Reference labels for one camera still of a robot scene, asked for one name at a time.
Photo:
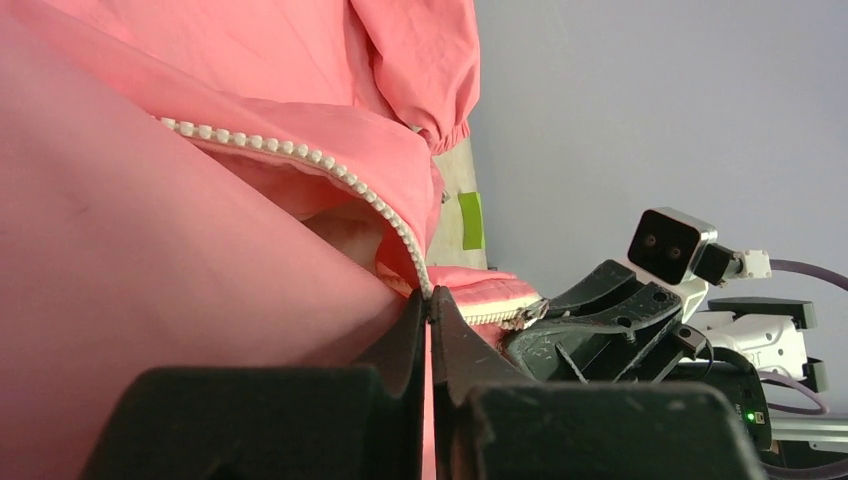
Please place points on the aluminium frame rail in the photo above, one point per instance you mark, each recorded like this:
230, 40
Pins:
826, 433

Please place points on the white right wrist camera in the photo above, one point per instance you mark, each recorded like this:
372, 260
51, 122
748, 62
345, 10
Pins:
681, 254

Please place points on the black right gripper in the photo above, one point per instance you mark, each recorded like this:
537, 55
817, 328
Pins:
609, 327

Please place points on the pink zip-up jacket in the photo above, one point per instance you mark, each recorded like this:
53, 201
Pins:
204, 183

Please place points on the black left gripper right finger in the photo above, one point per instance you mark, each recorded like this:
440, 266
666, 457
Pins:
493, 422

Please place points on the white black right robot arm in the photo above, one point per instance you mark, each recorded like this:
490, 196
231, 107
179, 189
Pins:
751, 341

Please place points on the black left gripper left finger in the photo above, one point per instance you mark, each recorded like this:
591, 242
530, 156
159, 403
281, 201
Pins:
362, 421

